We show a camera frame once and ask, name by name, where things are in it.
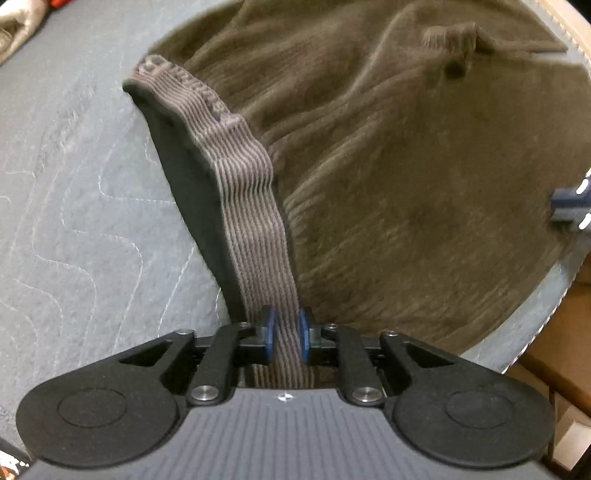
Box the brown cardboard box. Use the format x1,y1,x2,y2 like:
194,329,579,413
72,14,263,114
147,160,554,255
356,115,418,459
508,339,591,476

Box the brown corduroy pants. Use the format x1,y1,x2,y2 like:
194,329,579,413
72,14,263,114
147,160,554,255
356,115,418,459
122,0,591,388

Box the wooden bed frame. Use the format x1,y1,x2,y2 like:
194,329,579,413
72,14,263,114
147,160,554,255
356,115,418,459
541,0,591,61

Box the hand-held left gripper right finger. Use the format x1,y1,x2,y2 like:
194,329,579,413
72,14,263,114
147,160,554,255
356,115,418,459
297,308,461,408

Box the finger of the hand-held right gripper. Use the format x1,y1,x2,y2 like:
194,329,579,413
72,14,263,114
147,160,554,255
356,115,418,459
551,178,591,208
551,206,591,230

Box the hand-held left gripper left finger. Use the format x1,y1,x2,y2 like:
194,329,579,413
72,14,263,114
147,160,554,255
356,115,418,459
115,306,277,408

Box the white fleece folded blanket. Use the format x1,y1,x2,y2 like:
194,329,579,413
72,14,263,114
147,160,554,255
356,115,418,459
0,0,48,65

